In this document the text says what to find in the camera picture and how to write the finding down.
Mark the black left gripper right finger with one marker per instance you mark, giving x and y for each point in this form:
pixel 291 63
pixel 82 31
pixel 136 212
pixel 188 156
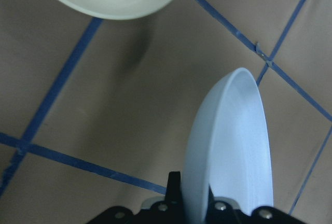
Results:
pixel 211 198

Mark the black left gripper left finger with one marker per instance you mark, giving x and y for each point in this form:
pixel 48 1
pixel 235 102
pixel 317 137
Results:
pixel 173 193

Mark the blue plate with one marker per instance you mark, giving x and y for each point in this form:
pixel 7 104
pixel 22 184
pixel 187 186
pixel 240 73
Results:
pixel 228 152

